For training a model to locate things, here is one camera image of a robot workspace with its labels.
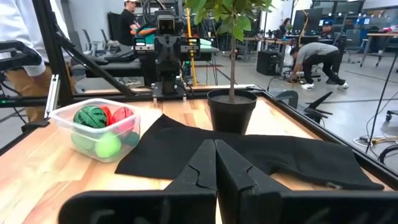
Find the grey office chair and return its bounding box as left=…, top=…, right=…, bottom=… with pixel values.
left=81, top=28, right=101, bottom=57
left=99, top=29, right=121, bottom=52

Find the white and yellow cable bundle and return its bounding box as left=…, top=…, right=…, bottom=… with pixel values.
left=353, top=134, right=398, bottom=147

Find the green leafy plant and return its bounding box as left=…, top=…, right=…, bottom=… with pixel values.
left=183, top=0, right=276, bottom=103

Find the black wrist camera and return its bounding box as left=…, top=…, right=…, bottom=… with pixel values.
left=156, top=14, right=179, bottom=36

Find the coiled black cable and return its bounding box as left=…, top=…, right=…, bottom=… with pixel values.
left=377, top=144, right=398, bottom=165

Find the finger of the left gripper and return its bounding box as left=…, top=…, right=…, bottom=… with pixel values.
left=167, top=43, right=182, bottom=75
left=154, top=43, right=169, bottom=75

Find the black plant pot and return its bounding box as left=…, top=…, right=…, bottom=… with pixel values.
left=206, top=89, right=259, bottom=136

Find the pink toy dragon fruit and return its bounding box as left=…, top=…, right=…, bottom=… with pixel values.
left=111, top=106, right=136, bottom=134

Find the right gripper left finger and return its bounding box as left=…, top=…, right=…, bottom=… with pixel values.
left=164, top=139, right=218, bottom=192

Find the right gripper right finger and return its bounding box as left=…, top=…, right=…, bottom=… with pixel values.
left=216, top=139, right=290, bottom=224

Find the striped toy watermelon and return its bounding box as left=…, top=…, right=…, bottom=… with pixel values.
left=73, top=105, right=109, bottom=129

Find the person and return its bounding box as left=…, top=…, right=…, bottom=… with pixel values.
left=289, top=42, right=349, bottom=91
left=319, top=20, right=341, bottom=40
left=119, top=0, right=141, bottom=47
left=279, top=17, right=293, bottom=35
left=0, top=0, right=77, bottom=123

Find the wooden top desk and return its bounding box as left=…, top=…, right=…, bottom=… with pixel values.
left=360, top=32, right=398, bottom=68

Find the thin black cable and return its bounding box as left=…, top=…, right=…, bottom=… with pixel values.
left=365, top=52, right=398, bottom=154

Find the black cloth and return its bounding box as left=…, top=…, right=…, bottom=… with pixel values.
left=114, top=113, right=386, bottom=191

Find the black desk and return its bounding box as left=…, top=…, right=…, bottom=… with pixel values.
left=71, top=46, right=220, bottom=78

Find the black computer monitor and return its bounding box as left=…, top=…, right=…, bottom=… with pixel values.
left=294, top=8, right=324, bottom=35

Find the light green toy lime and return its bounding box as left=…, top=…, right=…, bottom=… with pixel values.
left=95, top=132, right=122, bottom=159

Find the yellow hanging cable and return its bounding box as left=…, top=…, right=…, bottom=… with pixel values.
left=185, top=7, right=198, bottom=87

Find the clear plastic container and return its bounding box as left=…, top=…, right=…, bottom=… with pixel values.
left=49, top=98, right=141, bottom=164

